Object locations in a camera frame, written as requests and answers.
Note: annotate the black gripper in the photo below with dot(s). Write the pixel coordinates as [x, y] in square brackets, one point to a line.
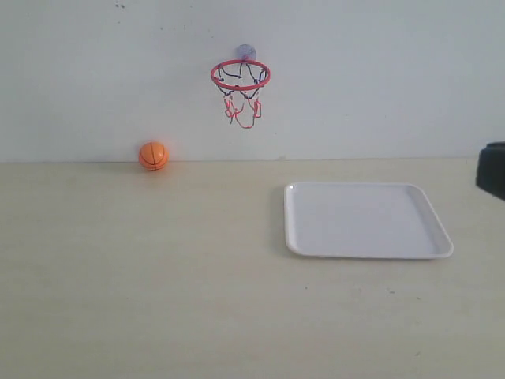
[490, 176]

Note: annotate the small orange basketball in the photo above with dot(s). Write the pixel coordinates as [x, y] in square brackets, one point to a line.
[153, 156]

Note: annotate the red mini basketball hoop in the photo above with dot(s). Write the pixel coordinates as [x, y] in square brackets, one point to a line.
[240, 82]

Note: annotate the white plastic tray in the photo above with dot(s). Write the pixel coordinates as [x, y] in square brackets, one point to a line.
[363, 220]

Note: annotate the clear suction cup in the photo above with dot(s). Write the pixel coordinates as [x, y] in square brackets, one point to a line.
[245, 52]

